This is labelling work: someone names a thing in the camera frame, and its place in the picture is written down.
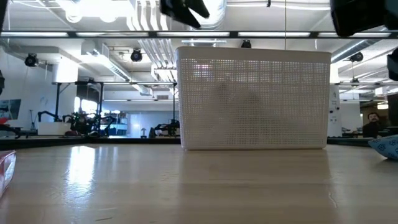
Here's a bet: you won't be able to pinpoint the person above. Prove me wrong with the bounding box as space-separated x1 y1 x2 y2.
362 112 388 139

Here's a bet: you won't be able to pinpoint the silver ventilation duct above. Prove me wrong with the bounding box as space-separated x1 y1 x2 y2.
198 0 228 31

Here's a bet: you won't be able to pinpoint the background robot workstation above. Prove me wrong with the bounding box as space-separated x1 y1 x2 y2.
37 80 108 136

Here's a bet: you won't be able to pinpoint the white pillar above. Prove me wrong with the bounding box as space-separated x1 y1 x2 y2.
328 85 343 138

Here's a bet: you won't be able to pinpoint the blue patterned cloth pad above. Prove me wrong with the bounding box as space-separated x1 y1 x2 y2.
368 134 398 161

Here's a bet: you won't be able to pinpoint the red medicine carton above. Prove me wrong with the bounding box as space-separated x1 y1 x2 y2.
0 151 17 198

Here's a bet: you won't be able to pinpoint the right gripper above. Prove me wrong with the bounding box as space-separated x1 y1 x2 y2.
329 0 398 37

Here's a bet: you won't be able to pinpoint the black table frame rails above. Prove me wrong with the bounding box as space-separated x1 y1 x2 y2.
0 136 374 151

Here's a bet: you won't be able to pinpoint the white perforated plastic basket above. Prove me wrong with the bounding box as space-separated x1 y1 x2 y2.
175 46 332 151

